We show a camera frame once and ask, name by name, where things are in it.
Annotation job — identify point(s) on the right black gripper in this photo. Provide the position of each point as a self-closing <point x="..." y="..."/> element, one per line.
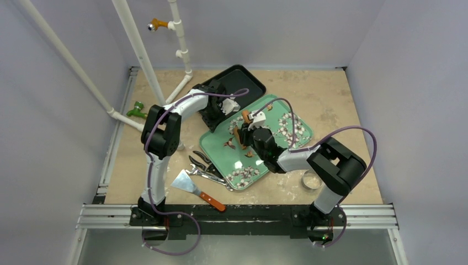
<point x="243" y="132"/>

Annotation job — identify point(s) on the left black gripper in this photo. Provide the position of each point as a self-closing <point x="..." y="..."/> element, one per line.
<point x="212" y="124"/>

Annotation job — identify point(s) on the green floral tray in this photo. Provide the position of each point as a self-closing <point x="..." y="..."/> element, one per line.
<point x="241" y="168"/>

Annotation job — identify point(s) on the black plastic tray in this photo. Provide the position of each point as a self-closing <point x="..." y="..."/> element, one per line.
<point x="230" y="81"/>

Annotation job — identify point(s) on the wooden dough roller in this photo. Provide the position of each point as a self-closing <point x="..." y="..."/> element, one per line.
<point x="237" y="130"/>

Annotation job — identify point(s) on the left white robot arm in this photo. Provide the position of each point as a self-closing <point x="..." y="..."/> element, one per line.
<point x="161" y="135"/>

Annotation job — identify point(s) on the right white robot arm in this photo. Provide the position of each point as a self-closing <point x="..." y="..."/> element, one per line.
<point x="339" y="168"/>

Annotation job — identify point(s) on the silver open-end wrench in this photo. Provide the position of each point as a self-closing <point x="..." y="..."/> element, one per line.
<point x="198" y="172"/>

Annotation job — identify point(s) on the green plastic faucet tap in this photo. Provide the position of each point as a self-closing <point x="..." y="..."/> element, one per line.
<point x="137" y="110"/>

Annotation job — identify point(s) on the orange faucet tap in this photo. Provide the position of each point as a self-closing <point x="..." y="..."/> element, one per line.
<point x="155" y="24"/>

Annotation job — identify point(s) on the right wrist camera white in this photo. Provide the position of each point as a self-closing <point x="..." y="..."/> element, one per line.
<point x="256" y="120"/>

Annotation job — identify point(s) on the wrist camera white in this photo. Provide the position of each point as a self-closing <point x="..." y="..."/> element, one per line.
<point x="256" y="120"/>
<point x="229" y="105"/>

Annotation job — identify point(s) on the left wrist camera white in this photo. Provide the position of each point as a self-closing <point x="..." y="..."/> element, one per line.
<point x="229" y="105"/>

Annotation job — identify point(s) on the black handled pliers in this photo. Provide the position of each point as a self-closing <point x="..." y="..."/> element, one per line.
<point x="205" y="164"/>

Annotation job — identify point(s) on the metal scraper wooden handle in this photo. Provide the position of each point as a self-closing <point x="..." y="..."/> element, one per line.
<point x="185" y="183"/>

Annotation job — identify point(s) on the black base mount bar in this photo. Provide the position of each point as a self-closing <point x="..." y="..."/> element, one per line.
<point x="176" y="221"/>

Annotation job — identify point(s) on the white PVC pipe frame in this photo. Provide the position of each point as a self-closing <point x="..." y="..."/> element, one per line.
<point x="126" y="18"/>

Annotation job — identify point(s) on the aluminium rail frame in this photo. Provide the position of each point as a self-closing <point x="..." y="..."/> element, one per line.
<point x="324" y="100"/>

